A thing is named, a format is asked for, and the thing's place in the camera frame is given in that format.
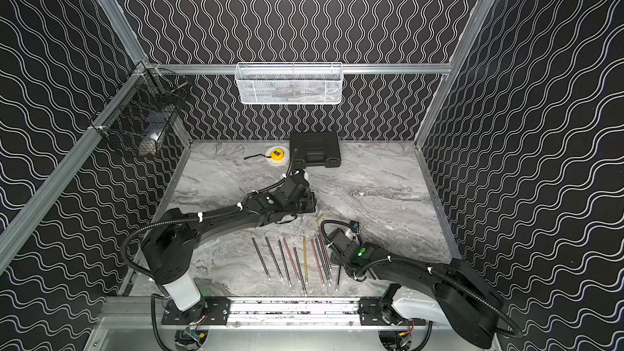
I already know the yellow white tape measure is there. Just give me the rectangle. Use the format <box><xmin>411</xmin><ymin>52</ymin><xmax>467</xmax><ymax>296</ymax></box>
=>
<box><xmin>243</xmin><ymin>146</ymin><xmax>290</xmax><ymax>167</ymax></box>

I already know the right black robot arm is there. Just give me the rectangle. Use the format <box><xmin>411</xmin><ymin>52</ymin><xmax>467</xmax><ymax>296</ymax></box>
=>
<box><xmin>319</xmin><ymin>219</ymin><xmax>523</xmax><ymax>349</ymax></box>

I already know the black plastic tool case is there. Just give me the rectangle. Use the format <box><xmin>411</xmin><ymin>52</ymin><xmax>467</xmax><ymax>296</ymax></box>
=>
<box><xmin>289</xmin><ymin>132</ymin><xmax>341</xmax><ymax>169</ymax></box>

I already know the light blue capped pencil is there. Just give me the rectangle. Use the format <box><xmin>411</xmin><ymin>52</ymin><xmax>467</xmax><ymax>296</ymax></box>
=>
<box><xmin>293</xmin><ymin>248</ymin><xmax>307</xmax><ymax>297</ymax></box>

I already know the black wire basket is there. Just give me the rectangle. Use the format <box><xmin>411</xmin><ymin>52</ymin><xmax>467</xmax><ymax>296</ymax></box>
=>
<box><xmin>91</xmin><ymin>62</ymin><xmax>191</xmax><ymax>158</ymax></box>

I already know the white wire mesh basket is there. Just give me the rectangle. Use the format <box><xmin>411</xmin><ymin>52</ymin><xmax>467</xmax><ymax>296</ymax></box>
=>
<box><xmin>234</xmin><ymin>62</ymin><xmax>345</xmax><ymax>105</ymax></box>

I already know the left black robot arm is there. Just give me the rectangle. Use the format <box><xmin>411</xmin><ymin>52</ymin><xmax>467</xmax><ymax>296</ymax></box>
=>
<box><xmin>120</xmin><ymin>160</ymin><xmax>317</xmax><ymax>313</ymax></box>

